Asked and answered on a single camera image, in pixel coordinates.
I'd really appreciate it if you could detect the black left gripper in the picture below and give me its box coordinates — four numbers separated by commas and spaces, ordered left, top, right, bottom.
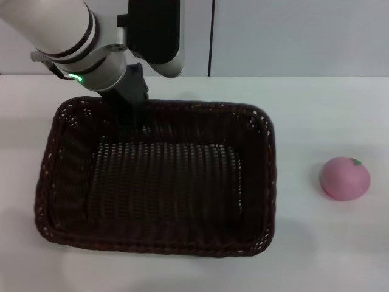
100, 62, 150, 128

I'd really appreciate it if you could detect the grey arm cable connector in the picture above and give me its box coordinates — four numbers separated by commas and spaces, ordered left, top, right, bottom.
30, 50, 68, 80

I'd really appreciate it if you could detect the black white wrist camera housing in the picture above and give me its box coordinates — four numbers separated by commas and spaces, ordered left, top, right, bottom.
116, 0, 185, 78

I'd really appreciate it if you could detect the pink toy peach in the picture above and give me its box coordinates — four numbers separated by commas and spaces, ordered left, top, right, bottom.
320, 156, 371, 202

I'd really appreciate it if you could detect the dark brown woven basket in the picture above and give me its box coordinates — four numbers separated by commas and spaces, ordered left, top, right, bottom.
33, 96, 277, 259

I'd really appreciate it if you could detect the black vertical wall strip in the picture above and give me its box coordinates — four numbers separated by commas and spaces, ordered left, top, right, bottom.
207, 0, 217, 77

